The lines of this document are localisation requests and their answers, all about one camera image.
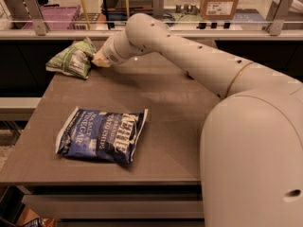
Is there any glass railing with metal posts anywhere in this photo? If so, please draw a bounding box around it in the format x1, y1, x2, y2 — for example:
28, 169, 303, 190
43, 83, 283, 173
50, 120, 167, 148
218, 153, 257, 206
1, 0, 303, 41

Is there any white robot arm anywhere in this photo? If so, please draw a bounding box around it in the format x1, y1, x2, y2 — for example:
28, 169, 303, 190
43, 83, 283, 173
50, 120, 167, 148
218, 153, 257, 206
93, 13, 303, 227

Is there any yellow broom handle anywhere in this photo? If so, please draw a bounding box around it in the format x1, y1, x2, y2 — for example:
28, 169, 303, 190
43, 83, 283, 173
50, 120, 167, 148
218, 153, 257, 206
80, 0, 91, 30

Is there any cardboard box with label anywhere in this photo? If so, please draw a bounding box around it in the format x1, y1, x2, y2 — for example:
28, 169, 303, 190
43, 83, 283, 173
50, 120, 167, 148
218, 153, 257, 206
200, 0, 239, 20

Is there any purple plastic crate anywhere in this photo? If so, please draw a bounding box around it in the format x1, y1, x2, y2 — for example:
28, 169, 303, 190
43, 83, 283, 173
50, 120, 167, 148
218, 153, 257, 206
21, 5, 82, 31

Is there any blue Kettle chip bag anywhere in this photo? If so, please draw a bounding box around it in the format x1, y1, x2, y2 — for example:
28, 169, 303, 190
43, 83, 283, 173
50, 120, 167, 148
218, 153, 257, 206
55, 107, 148, 166

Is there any green jalapeno chip bag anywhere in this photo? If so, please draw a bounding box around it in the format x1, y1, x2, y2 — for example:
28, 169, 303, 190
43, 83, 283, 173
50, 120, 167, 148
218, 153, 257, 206
45, 37, 97, 79

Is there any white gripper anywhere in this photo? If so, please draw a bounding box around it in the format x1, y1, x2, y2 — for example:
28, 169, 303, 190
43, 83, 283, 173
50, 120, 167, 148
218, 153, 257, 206
92, 31, 133, 67

